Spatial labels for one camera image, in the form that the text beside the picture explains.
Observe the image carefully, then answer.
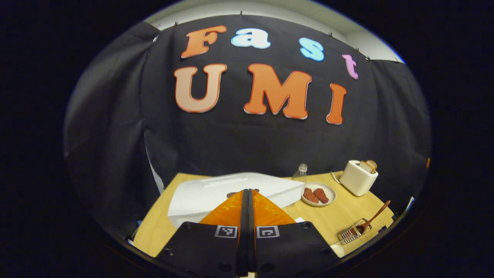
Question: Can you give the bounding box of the white rice cooker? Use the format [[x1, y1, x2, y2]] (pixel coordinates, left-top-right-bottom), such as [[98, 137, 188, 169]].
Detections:
[[168, 172, 305, 228]]

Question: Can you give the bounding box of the black backdrop cloth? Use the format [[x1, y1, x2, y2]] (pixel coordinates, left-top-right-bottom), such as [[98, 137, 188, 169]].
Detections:
[[64, 15, 432, 240]]

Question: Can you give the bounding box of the brown wooden spoon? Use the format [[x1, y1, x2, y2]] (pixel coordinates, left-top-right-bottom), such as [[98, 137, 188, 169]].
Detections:
[[355, 200, 391, 234]]

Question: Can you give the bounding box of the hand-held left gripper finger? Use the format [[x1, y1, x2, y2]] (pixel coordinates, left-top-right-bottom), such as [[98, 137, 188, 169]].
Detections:
[[249, 189, 340, 276], [156, 189, 249, 276]]

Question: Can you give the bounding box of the white round plate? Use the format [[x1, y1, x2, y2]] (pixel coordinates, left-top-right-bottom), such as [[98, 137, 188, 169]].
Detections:
[[301, 181, 336, 207]]

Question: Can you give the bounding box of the metal wire chopstick holder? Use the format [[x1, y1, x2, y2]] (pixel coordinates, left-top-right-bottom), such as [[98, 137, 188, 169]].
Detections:
[[338, 218, 372, 245]]

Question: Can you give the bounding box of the clear plastic water bottle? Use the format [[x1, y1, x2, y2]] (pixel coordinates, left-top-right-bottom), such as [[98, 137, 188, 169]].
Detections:
[[292, 163, 308, 184]]

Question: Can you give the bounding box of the white toaster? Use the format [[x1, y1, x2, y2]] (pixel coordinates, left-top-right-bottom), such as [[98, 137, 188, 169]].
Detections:
[[340, 160, 379, 197]]

